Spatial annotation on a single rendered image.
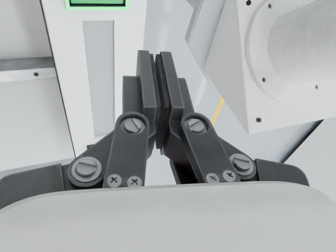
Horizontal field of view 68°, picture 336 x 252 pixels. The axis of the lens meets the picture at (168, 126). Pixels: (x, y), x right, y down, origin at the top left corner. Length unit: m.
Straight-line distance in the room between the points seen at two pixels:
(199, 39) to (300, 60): 0.18
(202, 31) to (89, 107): 0.26
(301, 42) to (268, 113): 0.13
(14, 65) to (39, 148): 0.23
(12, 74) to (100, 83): 0.16
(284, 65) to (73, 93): 0.32
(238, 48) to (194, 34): 0.09
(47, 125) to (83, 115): 0.22
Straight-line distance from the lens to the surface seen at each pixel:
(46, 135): 0.58
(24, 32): 0.43
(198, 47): 0.51
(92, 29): 0.27
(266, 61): 0.45
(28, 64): 0.44
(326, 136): 3.37
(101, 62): 0.30
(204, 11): 0.48
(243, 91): 0.44
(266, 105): 0.46
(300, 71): 0.44
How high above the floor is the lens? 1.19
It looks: 36 degrees down
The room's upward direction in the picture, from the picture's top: 156 degrees clockwise
